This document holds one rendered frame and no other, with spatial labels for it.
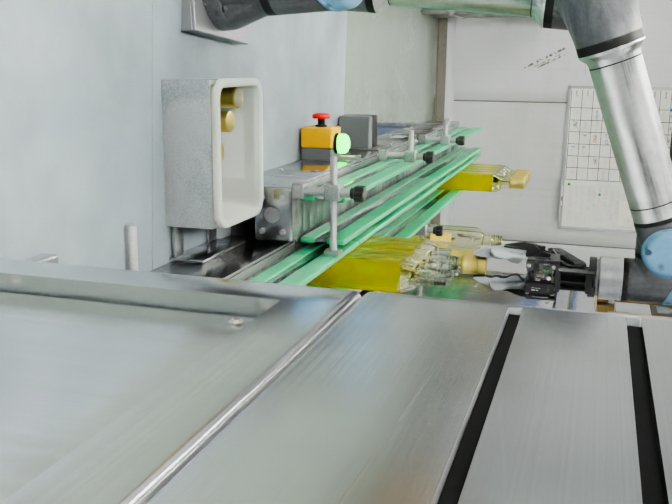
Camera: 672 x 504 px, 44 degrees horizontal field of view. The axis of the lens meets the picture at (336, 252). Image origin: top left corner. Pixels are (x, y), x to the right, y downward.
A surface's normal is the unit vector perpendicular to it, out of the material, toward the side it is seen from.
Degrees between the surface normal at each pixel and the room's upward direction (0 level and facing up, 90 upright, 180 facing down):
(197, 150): 90
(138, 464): 90
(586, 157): 90
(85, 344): 90
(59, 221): 0
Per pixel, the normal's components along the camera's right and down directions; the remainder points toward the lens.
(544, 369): 0.01, -0.97
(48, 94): 0.96, 0.07
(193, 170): -0.30, 0.21
